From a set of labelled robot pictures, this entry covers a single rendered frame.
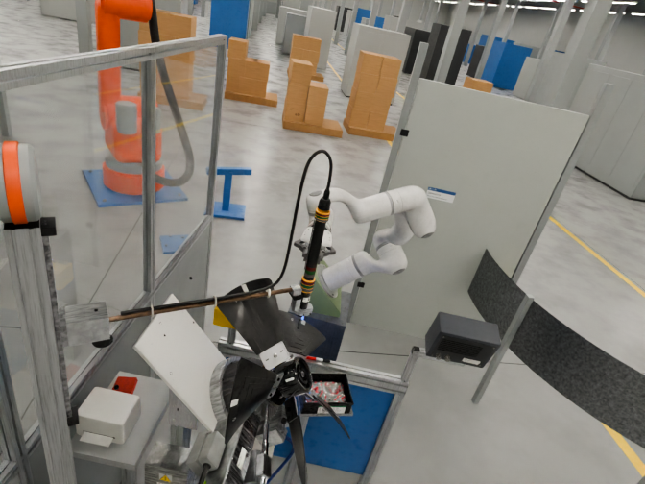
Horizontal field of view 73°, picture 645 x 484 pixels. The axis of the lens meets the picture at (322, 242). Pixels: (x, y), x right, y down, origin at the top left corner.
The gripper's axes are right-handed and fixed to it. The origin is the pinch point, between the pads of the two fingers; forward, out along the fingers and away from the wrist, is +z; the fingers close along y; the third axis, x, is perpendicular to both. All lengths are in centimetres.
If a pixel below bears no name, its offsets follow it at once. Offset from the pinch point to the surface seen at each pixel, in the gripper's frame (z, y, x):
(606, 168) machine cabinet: -863, -582, -122
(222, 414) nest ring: 22, 17, -52
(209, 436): 34, 18, -47
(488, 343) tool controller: -29, -78, -39
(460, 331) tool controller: -31, -66, -38
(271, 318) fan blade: -0.3, 9.4, -27.5
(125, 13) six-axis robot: -333, 229, 24
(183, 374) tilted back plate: 20, 31, -40
